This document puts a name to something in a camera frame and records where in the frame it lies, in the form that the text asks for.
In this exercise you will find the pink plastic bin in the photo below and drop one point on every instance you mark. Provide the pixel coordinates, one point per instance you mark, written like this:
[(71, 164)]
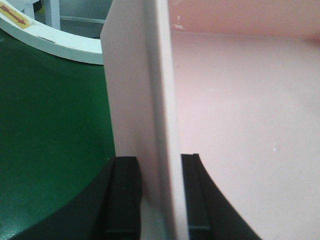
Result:
[(236, 81)]

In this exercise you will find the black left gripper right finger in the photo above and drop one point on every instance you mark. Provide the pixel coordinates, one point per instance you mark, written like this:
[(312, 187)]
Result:
[(210, 216)]

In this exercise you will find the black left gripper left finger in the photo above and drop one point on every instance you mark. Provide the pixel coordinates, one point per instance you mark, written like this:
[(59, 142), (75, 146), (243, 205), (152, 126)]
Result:
[(109, 208)]

